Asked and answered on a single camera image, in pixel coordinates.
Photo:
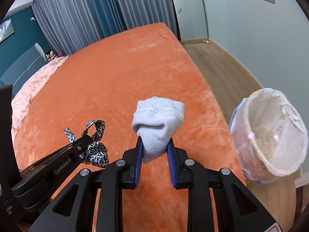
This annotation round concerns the blue curtain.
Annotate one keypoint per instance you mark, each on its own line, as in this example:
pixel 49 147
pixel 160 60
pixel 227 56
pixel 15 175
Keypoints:
pixel 106 4

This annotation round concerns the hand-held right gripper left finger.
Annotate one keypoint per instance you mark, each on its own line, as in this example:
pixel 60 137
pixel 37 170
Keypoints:
pixel 138 171

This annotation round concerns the white sock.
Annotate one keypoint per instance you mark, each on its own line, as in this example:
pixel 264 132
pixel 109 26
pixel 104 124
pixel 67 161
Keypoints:
pixel 157 125

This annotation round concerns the orange plush blanket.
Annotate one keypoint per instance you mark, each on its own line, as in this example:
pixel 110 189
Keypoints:
pixel 120 77

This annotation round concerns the blue-grey padded headboard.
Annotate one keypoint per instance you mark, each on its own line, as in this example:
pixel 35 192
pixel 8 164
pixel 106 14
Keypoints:
pixel 21 65

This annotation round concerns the waste bin with white liner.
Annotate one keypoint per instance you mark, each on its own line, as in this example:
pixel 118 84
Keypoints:
pixel 272 130

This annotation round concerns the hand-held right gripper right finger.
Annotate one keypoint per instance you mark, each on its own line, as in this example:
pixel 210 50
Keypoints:
pixel 172 171

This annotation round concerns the framed wall picture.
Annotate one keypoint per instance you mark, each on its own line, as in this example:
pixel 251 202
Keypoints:
pixel 6 30

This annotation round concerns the gold-framed wall mirror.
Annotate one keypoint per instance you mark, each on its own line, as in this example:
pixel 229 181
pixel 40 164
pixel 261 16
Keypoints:
pixel 190 9

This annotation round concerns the white air conditioner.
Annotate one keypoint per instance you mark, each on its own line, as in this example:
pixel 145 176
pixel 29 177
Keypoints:
pixel 23 2

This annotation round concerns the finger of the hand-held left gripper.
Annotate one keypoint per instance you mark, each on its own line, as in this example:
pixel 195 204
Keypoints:
pixel 48 157
pixel 67 162

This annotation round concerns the pink quilt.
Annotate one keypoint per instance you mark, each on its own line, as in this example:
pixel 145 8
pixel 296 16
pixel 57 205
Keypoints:
pixel 36 84

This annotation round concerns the small doll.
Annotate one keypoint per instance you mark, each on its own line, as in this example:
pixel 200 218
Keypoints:
pixel 52 55

